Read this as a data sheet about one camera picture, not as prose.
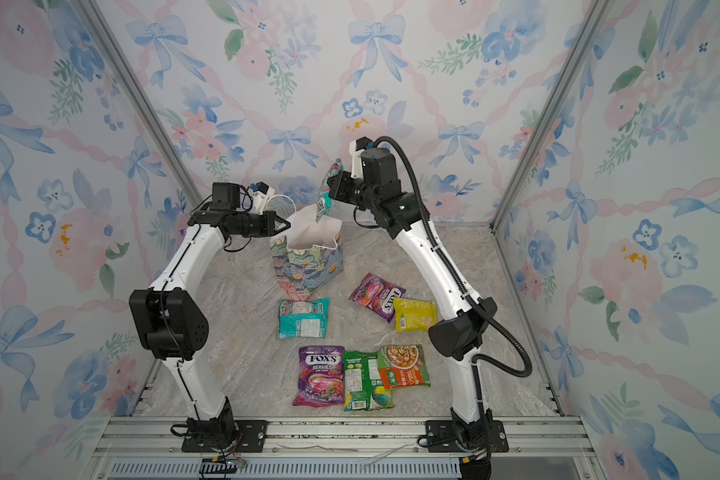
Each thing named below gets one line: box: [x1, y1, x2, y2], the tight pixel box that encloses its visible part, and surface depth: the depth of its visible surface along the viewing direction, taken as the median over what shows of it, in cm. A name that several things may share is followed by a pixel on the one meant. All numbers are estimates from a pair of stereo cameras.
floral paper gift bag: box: [270, 204, 344, 301], surface depth 89 cm
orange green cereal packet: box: [377, 345, 431, 389], surface depth 85 cm
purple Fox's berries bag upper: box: [348, 272, 406, 323], surface depth 99 cm
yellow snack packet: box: [394, 297, 439, 332], surface depth 94 cm
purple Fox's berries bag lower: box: [293, 345, 345, 408], surface depth 82 cm
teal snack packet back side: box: [277, 297, 330, 340], surface depth 94 cm
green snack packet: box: [343, 351, 395, 412], surface depth 81 cm
